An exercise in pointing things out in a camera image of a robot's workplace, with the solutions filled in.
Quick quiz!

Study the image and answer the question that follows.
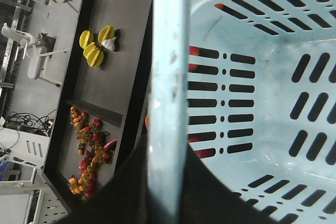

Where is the light blue plastic basket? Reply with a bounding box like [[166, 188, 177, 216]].
[[147, 0, 335, 223]]

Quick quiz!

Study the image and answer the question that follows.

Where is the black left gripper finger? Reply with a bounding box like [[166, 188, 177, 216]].
[[59, 136, 265, 223]]

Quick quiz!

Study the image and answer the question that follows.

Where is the cherry tomato vine pile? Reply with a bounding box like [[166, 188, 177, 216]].
[[68, 105, 119, 201]]

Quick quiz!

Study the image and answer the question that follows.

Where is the black wooden produce display stand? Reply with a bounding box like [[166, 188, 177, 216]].
[[43, 0, 152, 212]]

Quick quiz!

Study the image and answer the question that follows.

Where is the white garlic bulb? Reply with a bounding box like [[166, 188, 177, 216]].
[[102, 37, 117, 51]]

